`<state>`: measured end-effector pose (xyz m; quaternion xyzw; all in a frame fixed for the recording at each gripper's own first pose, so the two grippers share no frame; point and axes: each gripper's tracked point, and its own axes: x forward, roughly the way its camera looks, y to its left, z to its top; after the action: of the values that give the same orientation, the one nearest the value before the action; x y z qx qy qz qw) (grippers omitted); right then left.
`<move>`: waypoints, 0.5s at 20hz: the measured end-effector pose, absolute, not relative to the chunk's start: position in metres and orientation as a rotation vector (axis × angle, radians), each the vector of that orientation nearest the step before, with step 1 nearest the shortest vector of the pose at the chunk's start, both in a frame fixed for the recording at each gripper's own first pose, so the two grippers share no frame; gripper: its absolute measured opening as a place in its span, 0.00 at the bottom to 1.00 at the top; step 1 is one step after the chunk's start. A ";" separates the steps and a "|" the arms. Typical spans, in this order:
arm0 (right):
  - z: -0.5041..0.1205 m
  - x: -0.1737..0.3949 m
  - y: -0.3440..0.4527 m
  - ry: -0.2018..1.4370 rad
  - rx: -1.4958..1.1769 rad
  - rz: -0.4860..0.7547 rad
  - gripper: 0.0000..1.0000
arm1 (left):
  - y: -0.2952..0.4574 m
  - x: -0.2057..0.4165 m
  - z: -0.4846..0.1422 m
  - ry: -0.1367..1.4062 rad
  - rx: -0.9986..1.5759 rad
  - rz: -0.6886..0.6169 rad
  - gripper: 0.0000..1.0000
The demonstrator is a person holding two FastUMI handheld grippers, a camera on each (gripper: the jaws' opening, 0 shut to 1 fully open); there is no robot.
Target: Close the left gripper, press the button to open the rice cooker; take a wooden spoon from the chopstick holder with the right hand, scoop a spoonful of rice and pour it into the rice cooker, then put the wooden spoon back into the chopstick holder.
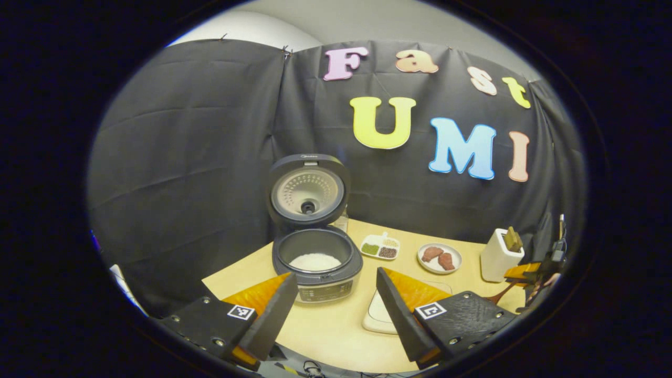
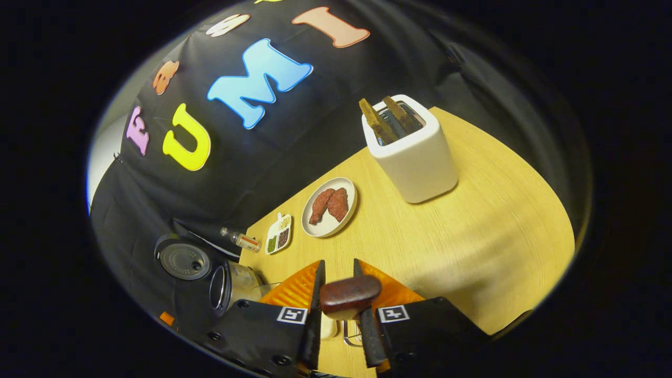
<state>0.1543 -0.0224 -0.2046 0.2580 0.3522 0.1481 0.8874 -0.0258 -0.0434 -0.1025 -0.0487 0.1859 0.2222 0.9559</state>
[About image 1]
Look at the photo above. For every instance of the black backdrop cloth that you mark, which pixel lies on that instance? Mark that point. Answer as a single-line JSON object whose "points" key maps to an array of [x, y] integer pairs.
{"points": [[184, 157]]}

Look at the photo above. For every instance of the white divided bean dish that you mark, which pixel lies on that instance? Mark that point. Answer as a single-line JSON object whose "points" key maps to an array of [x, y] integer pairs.
{"points": [[379, 247]]}

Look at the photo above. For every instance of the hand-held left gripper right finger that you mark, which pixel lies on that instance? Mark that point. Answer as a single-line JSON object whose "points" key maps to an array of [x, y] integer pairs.
{"points": [[399, 320]]}

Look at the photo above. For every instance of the brown wooden spoon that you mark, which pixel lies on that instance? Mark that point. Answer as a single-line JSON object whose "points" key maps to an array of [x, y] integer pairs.
{"points": [[499, 298]]}

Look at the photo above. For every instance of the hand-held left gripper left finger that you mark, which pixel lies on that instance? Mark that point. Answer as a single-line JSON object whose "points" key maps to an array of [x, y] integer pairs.
{"points": [[273, 320]]}

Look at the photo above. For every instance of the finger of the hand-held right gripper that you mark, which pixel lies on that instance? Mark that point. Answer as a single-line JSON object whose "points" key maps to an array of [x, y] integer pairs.
{"points": [[521, 271]]}

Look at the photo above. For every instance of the cream rectangular tray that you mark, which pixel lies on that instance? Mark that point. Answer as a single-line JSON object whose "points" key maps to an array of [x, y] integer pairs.
{"points": [[375, 317]]}

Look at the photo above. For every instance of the small clear glass bottle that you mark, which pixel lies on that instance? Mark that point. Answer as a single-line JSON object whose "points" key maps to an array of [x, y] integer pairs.
{"points": [[341, 223]]}

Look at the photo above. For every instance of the dark grey rice cooker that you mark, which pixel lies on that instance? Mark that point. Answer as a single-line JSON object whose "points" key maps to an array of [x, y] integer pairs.
{"points": [[307, 220]]}

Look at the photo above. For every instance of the flat wooden utensil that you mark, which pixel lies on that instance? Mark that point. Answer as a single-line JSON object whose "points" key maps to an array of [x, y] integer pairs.
{"points": [[508, 241], [516, 239]]}

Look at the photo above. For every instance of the white rice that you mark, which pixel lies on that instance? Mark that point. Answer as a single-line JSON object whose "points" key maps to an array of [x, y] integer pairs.
{"points": [[315, 262]]}

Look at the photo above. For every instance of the brown fried chicken piece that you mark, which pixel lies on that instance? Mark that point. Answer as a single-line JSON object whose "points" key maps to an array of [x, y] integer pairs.
{"points": [[431, 254], [447, 261]]}

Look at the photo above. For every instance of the white chopstick holder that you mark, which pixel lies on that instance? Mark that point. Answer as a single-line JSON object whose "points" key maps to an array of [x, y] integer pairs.
{"points": [[496, 262]]}

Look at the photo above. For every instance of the round white plate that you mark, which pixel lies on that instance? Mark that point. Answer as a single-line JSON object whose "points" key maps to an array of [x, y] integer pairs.
{"points": [[431, 266]]}

